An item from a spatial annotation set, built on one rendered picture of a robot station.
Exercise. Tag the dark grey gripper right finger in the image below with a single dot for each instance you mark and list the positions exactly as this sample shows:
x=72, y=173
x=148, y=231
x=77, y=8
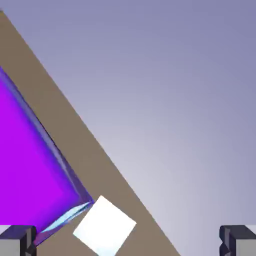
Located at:
x=239, y=239

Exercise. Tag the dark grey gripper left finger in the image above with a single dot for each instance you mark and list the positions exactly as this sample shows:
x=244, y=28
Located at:
x=14, y=239

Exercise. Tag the small white cube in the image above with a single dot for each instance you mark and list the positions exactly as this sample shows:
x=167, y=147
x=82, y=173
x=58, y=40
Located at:
x=105, y=226

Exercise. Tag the large purple box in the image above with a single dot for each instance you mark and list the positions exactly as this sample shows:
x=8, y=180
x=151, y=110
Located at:
x=30, y=170

